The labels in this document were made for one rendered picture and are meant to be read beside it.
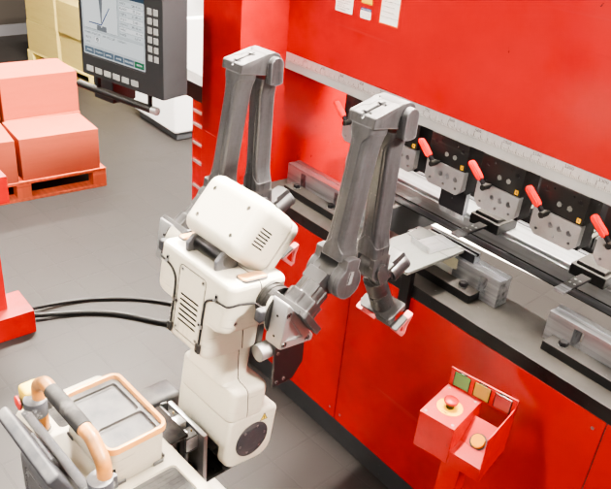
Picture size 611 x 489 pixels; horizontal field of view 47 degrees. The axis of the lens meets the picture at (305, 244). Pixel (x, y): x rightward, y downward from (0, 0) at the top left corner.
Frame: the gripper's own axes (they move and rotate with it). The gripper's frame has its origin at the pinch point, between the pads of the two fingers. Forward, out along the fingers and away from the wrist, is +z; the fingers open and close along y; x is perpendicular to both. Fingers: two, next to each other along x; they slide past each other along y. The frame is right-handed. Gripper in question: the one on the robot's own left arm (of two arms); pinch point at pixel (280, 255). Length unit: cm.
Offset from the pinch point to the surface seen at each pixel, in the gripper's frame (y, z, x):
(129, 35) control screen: 93, -37, -25
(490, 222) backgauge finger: -26, 30, -64
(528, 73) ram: -40, -32, -69
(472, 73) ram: -22, -27, -68
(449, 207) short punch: -22, 13, -51
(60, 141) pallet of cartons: 267, 83, -21
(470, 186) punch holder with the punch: -27, 6, -56
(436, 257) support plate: -28.8, 17.3, -34.9
